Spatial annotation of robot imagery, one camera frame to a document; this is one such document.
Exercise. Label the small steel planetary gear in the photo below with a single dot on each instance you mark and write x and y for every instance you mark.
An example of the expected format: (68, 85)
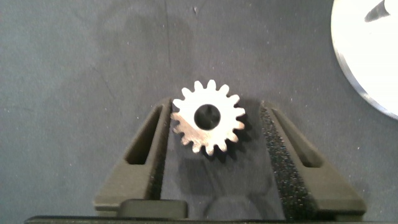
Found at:
(207, 137)

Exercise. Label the round white carrier plate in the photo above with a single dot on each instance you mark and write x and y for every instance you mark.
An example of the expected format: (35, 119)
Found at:
(373, 62)

